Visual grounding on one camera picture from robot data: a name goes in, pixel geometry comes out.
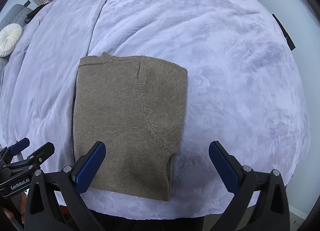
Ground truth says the taupe knit sweater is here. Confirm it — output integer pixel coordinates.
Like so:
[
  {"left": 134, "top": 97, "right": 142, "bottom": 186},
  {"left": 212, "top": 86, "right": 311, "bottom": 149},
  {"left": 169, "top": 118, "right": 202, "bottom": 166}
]
[{"left": 73, "top": 53, "right": 188, "bottom": 201}]

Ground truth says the round white cushion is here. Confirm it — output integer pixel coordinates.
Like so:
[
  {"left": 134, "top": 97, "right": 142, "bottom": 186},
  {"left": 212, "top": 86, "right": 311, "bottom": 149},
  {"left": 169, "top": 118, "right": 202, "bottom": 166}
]
[{"left": 0, "top": 23, "right": 23, "bottom": 57}]

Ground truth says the lavender plush bed blanket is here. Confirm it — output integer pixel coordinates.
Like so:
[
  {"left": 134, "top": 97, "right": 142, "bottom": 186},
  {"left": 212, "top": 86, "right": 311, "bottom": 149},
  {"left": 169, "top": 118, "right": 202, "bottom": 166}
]
[{"left": 1, "top": 0, "right": 310, "bottom": 220}]

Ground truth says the grey quilted sofa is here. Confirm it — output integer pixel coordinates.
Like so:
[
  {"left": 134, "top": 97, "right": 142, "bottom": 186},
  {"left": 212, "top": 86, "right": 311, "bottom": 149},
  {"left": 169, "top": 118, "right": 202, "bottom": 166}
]
[{"left": 1, "top": 4, "right": 32, "bottom": 75}]

